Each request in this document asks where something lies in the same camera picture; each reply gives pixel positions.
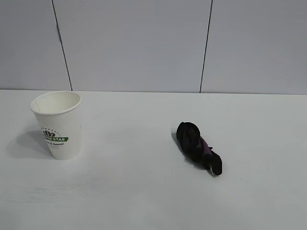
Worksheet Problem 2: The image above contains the black and purple cloth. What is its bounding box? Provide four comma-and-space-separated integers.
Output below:
176, 121, 224, 177

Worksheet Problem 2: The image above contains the white paper cup green logo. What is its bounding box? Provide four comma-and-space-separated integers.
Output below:
30, 91, 82, 161

